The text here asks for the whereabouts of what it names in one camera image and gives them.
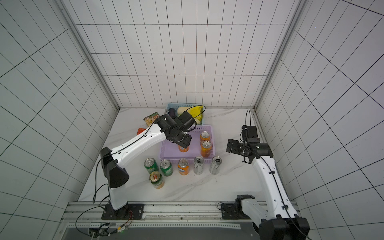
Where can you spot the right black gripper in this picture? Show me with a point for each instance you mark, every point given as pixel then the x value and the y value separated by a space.
pixel 235 147

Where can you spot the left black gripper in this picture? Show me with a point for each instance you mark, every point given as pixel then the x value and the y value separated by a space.
pixel 184 141

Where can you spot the orange can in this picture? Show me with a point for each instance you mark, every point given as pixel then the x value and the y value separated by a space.
pixel 183 150
pixel 206 149
pixel 183 166
pixel 205 136

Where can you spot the purple plastic basket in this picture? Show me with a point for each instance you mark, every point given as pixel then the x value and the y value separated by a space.
pixel 170 151

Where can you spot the white Monster can back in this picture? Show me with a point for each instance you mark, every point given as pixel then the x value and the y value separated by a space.
pixel 215 165

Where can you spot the white monster can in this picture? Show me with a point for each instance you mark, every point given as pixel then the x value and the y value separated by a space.
pixel 215 165
pixel 198 165

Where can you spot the green soda can back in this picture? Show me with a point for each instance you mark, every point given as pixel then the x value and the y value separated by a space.
pixel 166 168

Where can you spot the green soda can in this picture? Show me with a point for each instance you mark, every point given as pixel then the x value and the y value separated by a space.
pixel 151 165
pixel 166 168

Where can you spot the green soda can front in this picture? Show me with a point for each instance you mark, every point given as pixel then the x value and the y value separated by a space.
pixel 151 165

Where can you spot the green can gold lid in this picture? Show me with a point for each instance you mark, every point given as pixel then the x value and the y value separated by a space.
pixel 157 180

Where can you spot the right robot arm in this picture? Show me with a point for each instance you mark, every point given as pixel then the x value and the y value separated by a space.
pixel 279 220

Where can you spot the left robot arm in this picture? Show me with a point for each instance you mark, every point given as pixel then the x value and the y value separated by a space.
pixel 114 161

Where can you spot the blue plastic basket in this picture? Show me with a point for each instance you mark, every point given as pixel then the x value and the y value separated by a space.
pixel 177 105

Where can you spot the purple eggplant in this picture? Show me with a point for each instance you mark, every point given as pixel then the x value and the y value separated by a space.
pixel 172 113

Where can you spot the green snack packet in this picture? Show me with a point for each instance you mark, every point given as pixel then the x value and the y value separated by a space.
pixel 149 120

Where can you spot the yellow napa cabbage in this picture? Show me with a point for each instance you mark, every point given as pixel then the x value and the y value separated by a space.
pixel 195 111

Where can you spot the red snack packet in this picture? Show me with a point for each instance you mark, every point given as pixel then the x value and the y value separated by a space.
pixel 140 130

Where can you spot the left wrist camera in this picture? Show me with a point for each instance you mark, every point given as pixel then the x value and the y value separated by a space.
pixel 188 122

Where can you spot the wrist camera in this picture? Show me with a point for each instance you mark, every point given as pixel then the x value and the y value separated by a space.
pixel 250 134
pixel 188 122

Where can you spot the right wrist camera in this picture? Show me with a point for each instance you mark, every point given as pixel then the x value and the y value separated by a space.
pixel 250 134

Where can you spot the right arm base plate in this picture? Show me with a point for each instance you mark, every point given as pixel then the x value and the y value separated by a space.
pixel 229 211

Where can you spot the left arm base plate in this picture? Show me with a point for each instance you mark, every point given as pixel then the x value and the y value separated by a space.
pixel 127 212

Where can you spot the aluminium mounting rail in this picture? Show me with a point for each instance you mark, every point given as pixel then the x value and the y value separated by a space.
pixel 85 216

